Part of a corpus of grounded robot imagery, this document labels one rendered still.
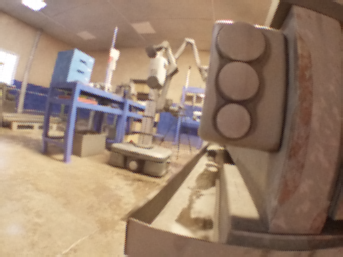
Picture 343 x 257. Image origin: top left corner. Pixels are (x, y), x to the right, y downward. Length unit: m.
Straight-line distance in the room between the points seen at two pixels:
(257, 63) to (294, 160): 0.14
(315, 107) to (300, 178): 0.09
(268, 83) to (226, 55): 0.07
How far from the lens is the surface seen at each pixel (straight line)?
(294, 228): 0.26
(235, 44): 0.25
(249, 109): 0.24
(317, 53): 0.27
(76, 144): 2.29
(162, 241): 0.22
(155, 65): 2.10
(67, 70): 2.10
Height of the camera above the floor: 0.59
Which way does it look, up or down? 1 degrees down
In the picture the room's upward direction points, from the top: 10 degrees clockwise
